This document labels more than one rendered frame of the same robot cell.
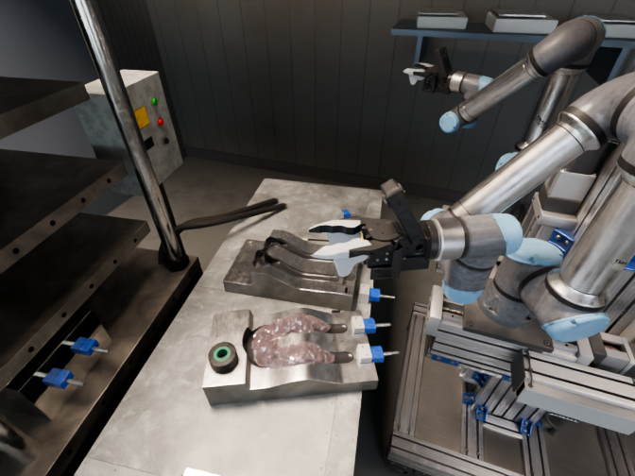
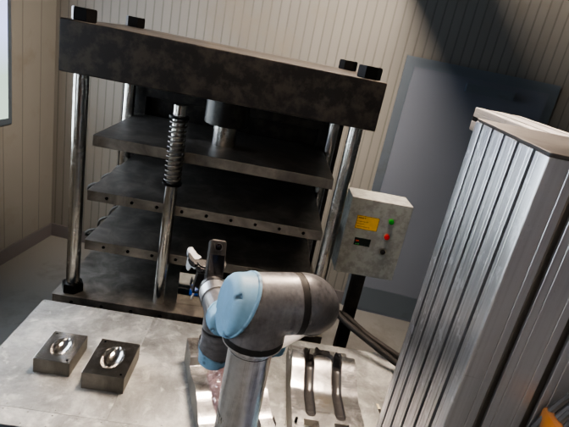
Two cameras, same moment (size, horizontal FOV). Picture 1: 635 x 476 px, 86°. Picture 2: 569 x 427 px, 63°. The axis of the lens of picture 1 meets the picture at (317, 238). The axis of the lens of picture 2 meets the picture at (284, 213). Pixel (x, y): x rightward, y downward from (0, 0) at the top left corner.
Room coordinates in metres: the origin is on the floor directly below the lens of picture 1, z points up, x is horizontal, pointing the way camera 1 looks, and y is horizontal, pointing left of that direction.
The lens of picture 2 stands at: (0.31, -1.28, 2.07)
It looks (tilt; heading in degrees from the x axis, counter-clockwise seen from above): 20 degrees down; 74
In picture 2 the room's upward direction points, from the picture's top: 12 degrees clockwise
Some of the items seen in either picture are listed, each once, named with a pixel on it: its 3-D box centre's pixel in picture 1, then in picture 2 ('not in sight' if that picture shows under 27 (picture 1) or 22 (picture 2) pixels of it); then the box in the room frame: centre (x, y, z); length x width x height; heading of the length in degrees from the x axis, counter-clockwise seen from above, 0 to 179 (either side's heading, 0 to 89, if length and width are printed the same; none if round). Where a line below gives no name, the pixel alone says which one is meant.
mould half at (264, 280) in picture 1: (294, 265); (322, 386); (0.99, 0.09, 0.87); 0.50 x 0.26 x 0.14; 79
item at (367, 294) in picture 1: (376, 295); not in sight; (0.87, -0.23, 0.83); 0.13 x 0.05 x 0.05; 80
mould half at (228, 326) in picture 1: (292, 348); (228, 390); (0.62, 0.08, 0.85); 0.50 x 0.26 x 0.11; 96
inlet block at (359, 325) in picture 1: (371, 325); not in sight; (0.71, -0.18, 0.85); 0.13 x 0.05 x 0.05; 96
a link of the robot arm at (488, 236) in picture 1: (483, 236); (219, 312); (0.48, -0.30, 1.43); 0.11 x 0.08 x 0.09; 97
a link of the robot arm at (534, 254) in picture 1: (528, 266); not in sight; (0.63, -0.54, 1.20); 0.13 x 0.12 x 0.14; 7
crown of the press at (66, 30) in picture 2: not in sight; (229, 102); (0.58, 1.07, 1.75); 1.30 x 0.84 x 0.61; 169
